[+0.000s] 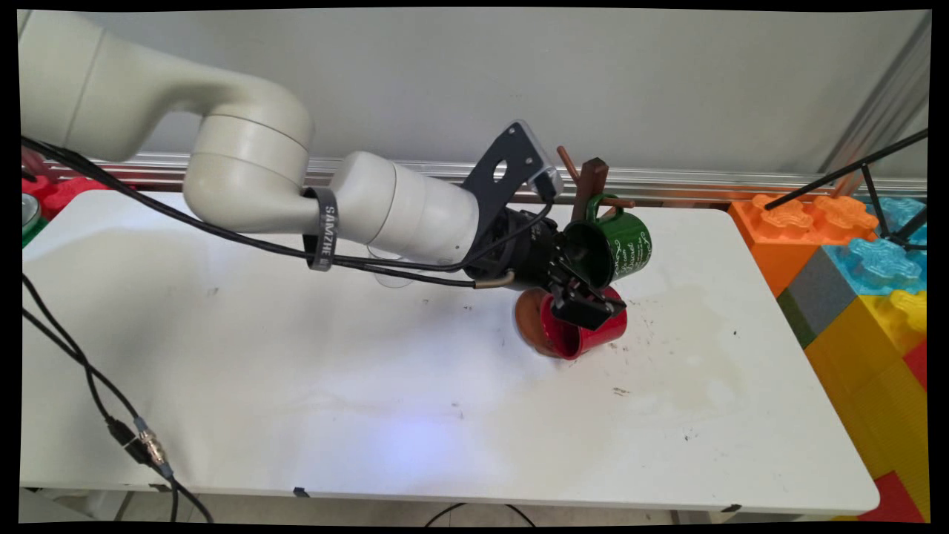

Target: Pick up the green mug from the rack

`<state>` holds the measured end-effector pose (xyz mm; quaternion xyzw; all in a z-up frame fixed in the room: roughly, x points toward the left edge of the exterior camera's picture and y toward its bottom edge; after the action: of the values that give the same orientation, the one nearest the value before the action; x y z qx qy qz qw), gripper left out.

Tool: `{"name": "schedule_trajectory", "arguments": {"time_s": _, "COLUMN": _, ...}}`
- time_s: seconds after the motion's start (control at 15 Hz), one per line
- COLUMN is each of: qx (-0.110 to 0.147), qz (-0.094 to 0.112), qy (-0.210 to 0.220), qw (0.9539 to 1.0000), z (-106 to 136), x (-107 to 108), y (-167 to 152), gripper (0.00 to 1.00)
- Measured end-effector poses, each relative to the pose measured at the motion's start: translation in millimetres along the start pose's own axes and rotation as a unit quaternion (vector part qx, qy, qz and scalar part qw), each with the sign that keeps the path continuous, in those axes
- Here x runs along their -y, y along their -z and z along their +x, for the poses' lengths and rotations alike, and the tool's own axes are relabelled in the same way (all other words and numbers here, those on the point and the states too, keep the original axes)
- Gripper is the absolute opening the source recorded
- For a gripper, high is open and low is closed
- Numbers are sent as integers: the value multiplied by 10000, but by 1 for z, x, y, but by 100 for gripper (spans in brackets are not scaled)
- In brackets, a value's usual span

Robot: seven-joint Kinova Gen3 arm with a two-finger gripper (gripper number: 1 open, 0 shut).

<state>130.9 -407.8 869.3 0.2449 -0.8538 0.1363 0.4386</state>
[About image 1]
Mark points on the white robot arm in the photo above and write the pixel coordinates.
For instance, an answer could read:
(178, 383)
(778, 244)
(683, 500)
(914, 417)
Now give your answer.
(245, 156)

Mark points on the orange giant building block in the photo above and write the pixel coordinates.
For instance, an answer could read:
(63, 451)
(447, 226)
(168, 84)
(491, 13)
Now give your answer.
(778, 237)

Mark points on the red enamel mug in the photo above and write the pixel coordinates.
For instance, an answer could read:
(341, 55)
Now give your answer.
(586, 343)

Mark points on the aluminium rail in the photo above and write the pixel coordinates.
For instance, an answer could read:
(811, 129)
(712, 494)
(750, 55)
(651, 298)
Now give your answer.
(667, 182)

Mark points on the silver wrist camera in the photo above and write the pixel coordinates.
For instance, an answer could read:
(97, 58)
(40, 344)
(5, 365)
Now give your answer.
(547, 167)

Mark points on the black tripod stand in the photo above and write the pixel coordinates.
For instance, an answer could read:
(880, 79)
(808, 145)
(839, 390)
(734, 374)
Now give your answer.
(875, 196)

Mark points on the green enamel mug white print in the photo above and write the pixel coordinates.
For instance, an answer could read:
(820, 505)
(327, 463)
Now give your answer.
(626, 241)

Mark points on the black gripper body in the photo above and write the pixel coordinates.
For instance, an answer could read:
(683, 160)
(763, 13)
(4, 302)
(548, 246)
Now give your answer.
(519, 256)

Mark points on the brown wooden mug tree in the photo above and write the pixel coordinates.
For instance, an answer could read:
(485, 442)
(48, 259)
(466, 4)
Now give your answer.
(591, 182)

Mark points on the red giant building block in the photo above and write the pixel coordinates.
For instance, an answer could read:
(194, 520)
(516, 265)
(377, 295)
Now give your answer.
(893, 500)
(63, 191)
(918, 363)

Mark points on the grey giant building block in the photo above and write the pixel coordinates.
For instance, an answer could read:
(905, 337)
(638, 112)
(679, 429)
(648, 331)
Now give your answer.
(819, 293)

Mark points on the dark grey camera bracket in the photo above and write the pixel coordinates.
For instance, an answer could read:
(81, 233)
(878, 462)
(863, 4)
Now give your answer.
(500, 178)

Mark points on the blue giant building block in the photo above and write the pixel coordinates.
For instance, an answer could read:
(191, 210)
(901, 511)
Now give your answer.
(882, 263)

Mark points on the green block with metal disc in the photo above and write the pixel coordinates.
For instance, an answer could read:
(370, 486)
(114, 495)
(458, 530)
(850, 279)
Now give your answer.
(30, 219)

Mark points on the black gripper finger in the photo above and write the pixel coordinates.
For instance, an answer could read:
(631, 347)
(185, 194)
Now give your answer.
(572, 251)
(589, 308)

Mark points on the yellow giant building block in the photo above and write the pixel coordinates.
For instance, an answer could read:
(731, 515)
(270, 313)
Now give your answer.
(867, 386)

